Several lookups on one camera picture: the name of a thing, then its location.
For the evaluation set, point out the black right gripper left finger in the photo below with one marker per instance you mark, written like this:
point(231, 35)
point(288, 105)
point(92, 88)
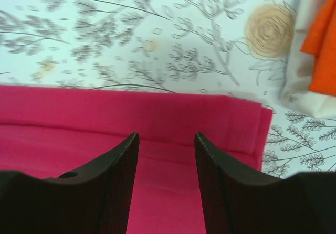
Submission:
point(93, 198)

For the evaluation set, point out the folded cream t-shirt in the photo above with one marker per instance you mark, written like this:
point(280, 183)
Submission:
point(295, 94)

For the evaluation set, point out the folded orange t-shirt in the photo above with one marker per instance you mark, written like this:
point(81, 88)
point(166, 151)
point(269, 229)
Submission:
point(320, 42)

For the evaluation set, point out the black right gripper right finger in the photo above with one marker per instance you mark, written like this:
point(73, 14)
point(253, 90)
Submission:
point(239, 199)

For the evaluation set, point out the floral patterned table mat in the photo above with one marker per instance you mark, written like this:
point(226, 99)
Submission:
point(232, 47)

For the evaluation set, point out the magenta pink t-shirt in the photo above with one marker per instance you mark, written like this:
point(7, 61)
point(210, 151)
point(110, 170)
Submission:
point(48, 131)

